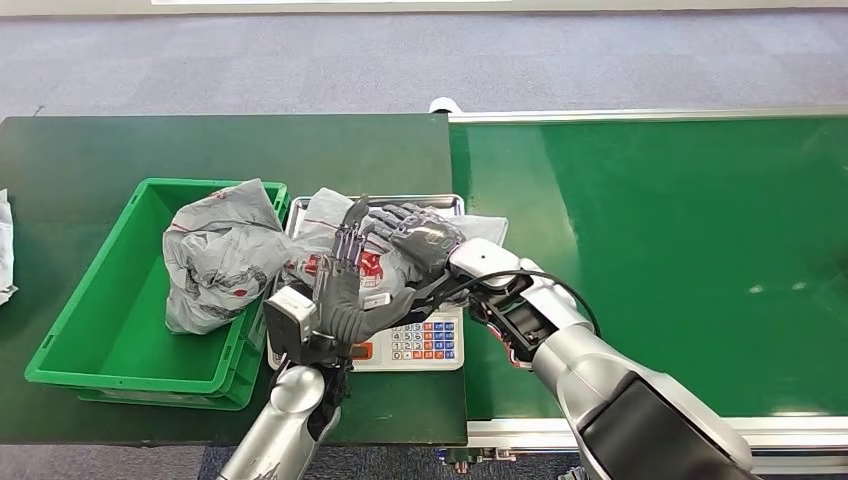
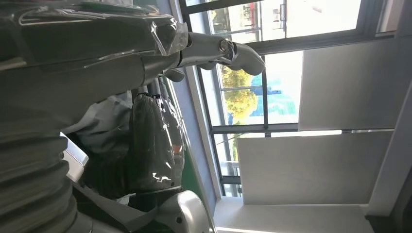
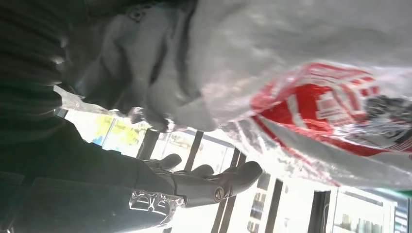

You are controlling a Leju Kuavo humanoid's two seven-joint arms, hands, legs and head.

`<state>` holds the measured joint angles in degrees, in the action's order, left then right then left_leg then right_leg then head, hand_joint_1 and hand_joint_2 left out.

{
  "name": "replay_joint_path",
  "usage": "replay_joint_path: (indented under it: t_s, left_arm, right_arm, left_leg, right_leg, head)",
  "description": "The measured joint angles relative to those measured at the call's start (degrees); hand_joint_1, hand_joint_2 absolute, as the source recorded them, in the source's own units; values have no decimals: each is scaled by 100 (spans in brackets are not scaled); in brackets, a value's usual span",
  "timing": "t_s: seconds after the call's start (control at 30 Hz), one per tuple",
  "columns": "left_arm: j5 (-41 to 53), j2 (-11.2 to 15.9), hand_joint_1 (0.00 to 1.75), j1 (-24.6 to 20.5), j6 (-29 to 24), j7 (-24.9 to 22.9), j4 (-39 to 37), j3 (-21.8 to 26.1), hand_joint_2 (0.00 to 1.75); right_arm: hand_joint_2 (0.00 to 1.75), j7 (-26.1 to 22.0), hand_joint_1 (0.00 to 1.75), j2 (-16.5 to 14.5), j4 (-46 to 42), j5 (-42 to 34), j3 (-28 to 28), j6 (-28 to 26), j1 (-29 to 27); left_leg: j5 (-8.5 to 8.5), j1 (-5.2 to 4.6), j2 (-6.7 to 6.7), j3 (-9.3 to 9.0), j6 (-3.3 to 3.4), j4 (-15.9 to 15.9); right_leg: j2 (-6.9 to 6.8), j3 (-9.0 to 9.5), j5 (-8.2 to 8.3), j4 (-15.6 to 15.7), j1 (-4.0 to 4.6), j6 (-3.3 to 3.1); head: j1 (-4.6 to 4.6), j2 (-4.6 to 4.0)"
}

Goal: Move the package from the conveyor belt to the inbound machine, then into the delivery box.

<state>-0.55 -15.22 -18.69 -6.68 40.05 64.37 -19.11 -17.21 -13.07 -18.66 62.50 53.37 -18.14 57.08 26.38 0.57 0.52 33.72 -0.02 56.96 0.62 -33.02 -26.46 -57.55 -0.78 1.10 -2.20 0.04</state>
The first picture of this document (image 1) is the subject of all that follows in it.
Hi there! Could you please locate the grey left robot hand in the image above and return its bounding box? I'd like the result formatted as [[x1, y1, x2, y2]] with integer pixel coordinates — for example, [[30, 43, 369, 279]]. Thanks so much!
[[311, 193, 419, 362]]

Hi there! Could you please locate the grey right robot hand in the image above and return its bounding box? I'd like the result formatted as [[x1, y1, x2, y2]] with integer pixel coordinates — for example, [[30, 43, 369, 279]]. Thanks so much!
[[367, 203, 466, 280]]

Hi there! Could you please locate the grey red-print mailer package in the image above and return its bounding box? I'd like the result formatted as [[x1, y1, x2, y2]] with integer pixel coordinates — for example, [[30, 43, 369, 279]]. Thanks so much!
[[284, 187, 510, 313]]

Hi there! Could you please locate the crumpled grey mailer package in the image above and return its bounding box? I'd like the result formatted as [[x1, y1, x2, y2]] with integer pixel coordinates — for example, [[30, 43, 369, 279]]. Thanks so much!
[[162, 178, 293, 336]]

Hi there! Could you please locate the green conveyor belt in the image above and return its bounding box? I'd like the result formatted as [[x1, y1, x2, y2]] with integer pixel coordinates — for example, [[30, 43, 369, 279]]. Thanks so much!
[[450, 117, 848, 422]]

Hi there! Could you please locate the white package at table edge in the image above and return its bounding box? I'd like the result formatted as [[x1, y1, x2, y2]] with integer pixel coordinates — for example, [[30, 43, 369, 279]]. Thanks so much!
[[0, 188, 18, 307]]

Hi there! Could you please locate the white scale with steel tray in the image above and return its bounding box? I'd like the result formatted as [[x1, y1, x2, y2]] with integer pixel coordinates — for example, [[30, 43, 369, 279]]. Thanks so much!
[[266, 193, 467, 372]]

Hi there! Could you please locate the green plastic bin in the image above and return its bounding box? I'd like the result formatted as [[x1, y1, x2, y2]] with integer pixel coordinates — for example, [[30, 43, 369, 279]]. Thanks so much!
[[25, 177, 291, 412]]

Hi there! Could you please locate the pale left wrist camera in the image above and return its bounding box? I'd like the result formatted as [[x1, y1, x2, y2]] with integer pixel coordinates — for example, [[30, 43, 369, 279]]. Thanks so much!
[[263, 286, 319, 366]]

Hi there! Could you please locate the metal conveyor bracket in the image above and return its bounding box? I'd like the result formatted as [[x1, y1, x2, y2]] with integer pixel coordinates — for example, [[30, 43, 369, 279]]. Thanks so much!
[[437, 447, 516, 474]]

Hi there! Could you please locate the aluminium conveyor side rail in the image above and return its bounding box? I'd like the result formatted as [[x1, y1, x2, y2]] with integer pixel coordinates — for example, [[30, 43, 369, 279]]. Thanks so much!
[[449, 103, 848, 126], [466, 415, 848, 454]]

